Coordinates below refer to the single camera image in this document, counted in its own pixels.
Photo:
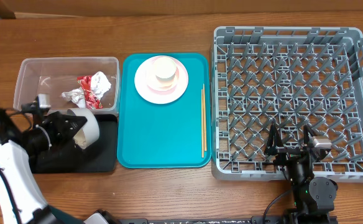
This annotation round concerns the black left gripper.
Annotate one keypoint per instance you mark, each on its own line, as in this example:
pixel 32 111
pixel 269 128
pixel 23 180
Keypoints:
pixel 59 121

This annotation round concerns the black plastic tray bin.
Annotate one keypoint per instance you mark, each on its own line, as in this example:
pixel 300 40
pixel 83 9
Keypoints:
pixel 100 156

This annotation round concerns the wooden chopstick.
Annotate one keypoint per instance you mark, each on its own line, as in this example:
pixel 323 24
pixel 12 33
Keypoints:
pixel 202 126
pixel 204 119

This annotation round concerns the red snack wrapper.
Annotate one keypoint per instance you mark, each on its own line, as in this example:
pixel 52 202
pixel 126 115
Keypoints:
pixel 91 100

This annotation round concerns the white round plate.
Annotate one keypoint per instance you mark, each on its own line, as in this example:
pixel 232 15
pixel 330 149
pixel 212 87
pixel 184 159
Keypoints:
pixel 160 97

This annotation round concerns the cream cup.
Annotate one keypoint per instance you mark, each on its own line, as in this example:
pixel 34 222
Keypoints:
pixel 165 69

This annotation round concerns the clear plastic waste bin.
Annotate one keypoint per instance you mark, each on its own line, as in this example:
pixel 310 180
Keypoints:
pixel 55 75

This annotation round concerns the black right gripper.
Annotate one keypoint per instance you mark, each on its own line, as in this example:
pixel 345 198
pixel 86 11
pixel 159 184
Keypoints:
pixel 286 154

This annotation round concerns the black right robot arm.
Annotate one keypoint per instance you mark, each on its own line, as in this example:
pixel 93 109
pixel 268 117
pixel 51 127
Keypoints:
pixel 313 196

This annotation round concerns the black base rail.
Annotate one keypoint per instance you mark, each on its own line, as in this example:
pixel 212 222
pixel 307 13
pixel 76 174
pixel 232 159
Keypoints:
pixel 252 220

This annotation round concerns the white bowl with rice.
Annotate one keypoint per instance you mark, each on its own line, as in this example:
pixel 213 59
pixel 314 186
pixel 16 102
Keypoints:
pixel 89 133

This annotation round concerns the grey dishwasher rack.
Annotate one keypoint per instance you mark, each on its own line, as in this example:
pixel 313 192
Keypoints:
pixel 291 77

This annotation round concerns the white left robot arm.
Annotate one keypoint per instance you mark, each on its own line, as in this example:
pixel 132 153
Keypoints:
pixel 21 200

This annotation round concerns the teal serving tray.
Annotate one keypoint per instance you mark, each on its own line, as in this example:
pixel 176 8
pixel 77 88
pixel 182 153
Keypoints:
pixel 169 135

